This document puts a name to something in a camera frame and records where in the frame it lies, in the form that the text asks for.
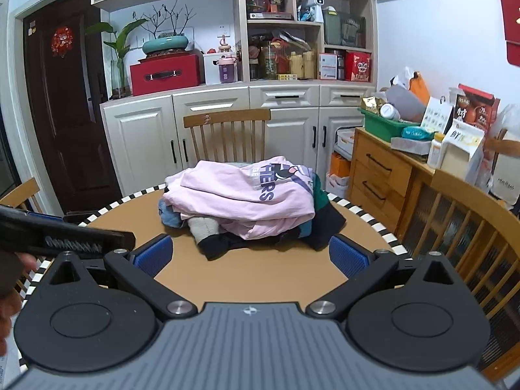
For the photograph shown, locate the grey package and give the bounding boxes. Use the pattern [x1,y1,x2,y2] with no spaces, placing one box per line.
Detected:
[385,83,427,123]

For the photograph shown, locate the pink printed t-shirt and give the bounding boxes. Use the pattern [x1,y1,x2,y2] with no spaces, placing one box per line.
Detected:
[163,155,317,241]

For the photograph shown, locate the dark green container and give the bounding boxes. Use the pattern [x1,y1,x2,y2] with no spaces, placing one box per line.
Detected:
[341,15,366,47]

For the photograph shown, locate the dark wooden door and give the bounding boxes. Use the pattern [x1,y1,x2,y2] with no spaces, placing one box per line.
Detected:
[22,0,123,214]

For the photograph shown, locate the red box with handle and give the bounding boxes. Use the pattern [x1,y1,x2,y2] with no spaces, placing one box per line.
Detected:
[130,55,202,97]

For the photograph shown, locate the beige cloth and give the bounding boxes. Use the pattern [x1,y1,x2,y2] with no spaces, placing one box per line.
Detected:
[188,216,222,248]

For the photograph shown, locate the white milk carton box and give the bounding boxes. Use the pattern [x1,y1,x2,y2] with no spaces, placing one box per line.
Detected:
[439,120,486,185]

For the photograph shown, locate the glass jar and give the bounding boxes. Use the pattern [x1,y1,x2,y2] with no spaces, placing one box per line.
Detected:
[260,41,278,80]

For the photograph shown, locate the white pill bottle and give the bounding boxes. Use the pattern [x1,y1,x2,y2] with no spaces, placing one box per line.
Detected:
[426,132,445,169]

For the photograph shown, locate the red door ornament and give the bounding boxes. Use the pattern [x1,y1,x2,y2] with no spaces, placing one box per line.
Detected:
[51,26,75,57]

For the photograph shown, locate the wooden sideboard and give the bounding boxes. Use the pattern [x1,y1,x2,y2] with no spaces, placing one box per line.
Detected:
[350,127,520,253]

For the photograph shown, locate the person's left hand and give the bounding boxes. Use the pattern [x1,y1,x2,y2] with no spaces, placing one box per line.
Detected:
[0,253,40,354]

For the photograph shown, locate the grey flat box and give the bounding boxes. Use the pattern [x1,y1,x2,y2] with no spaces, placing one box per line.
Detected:
[391,136,433,156]

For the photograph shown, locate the green plastic basket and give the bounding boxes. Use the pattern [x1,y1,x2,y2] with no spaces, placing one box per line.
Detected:
[358,108,421,141]

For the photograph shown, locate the red gift box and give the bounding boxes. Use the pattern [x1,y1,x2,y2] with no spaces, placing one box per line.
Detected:
[344,51,372,83]

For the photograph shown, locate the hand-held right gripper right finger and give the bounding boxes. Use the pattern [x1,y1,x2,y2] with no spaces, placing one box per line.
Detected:
[305,235,467,319]

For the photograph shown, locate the white robot toy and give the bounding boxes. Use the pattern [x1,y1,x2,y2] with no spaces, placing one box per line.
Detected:
[298,0,326,23]

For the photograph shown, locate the red snack box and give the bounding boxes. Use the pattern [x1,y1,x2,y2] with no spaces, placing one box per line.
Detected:
[451,83,501,131]

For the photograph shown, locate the white desk calendar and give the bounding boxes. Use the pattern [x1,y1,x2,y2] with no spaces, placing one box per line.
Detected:
[420,97,453,135]

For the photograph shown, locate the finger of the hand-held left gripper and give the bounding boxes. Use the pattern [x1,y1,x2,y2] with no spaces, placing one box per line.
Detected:
[0,205,66,224]

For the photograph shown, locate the blue denim cloth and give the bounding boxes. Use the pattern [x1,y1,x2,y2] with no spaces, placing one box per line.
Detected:
[159,199,189,228]

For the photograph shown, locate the leafy plant in glass vase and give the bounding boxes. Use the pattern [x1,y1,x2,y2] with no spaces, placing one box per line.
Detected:
[85,20,141,98]

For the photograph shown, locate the green storage bin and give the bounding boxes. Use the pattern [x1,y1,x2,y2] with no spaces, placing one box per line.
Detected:
[323,6,342,45]

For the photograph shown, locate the white plastic storage box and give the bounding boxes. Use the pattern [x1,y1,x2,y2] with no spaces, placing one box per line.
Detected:
[335,127,356,159]

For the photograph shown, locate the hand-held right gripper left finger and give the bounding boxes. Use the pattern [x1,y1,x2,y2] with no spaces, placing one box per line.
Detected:
[49,233,200,321]

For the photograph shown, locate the white shopping bag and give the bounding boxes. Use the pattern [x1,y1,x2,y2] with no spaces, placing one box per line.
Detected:
[487,152,520,208]

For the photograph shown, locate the wooden spindle chair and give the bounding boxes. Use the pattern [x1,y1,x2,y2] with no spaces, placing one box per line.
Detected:
[396,168,520,383]
[183,109,272,163]
[0,177,43,214]

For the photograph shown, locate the white plastic bag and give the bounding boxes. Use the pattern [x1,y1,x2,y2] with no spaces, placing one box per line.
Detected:
[325,173,350,200]

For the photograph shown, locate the bamboo containers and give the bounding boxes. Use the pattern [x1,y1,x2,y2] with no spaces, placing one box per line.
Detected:
[289,51,318,80]

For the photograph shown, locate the orange paper bag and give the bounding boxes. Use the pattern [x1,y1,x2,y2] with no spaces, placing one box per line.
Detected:
[330,152,352,179]

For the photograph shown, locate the white red box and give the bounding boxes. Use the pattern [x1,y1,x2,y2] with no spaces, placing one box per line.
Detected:
[319,53,340,81]

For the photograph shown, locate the teal bonsai pot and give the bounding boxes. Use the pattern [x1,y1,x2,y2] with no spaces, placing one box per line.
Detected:
[134,3,196,55]

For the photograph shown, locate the red wall hanging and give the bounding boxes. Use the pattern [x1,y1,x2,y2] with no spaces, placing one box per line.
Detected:
[495,0,520,68]

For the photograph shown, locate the white cabinet unit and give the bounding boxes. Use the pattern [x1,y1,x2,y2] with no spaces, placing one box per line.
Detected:
[91,0,378,183]

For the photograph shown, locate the teal packet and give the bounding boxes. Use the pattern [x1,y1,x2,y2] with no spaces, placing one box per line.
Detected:
[401,126,433,141]

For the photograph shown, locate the purple water bottle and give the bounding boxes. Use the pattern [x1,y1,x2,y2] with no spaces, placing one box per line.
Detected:
[218,54,237,84]

